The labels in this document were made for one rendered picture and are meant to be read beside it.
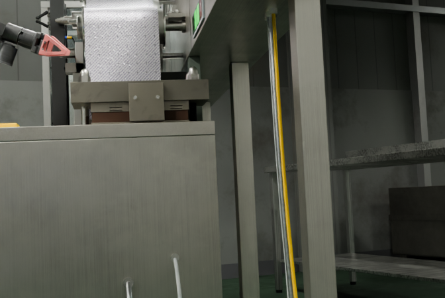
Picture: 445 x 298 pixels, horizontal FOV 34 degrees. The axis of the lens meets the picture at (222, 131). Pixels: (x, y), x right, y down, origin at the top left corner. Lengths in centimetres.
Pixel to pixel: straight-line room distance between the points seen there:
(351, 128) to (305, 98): 519
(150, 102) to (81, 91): 20
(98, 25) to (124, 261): 77
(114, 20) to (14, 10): 343
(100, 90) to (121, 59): 24
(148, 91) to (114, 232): 41
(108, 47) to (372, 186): 480
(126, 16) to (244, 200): 72
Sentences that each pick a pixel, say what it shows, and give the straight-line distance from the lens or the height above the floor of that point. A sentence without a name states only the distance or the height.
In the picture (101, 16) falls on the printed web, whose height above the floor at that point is 127.
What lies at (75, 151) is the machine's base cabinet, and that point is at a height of 82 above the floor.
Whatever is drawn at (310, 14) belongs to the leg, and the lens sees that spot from 167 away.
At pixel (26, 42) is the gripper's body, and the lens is 237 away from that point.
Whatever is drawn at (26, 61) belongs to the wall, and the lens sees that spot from 572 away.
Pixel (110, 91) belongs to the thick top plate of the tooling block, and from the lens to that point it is 215.
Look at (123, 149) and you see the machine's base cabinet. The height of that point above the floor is 83.
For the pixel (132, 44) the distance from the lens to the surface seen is 238.
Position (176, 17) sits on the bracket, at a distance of 245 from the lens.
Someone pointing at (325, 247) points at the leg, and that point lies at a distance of 163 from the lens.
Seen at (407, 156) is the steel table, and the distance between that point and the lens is 386.
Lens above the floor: 69
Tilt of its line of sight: 5 degrees up
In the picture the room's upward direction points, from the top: 3 degrees counter-clockwise
